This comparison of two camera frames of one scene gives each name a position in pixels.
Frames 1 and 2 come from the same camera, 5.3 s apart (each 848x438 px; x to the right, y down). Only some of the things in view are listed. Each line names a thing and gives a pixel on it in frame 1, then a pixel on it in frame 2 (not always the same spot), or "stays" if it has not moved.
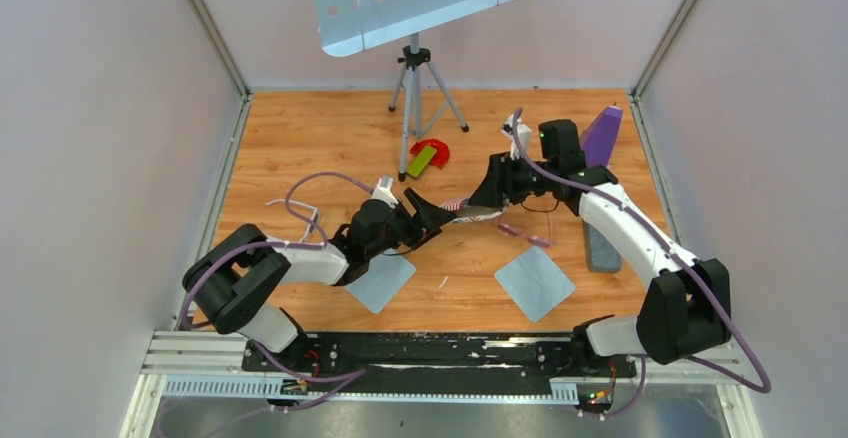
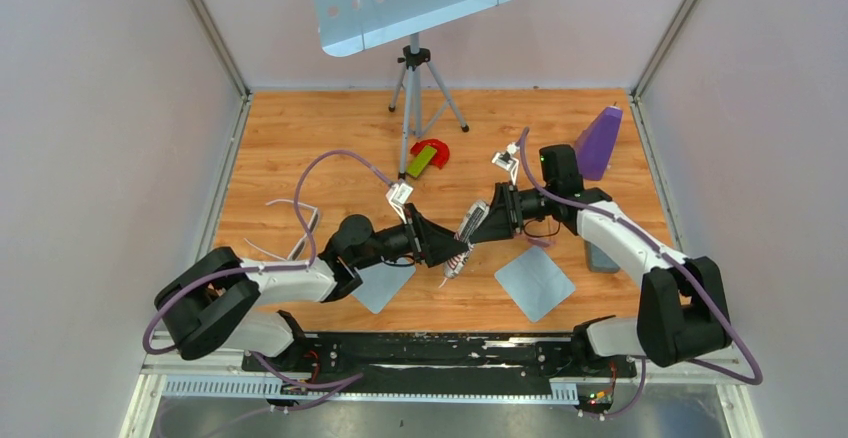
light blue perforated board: [364, 1] stays
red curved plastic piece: [442, 155] stays
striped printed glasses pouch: [465, 212] -> [472, 218]
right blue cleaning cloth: [535, 282] stays
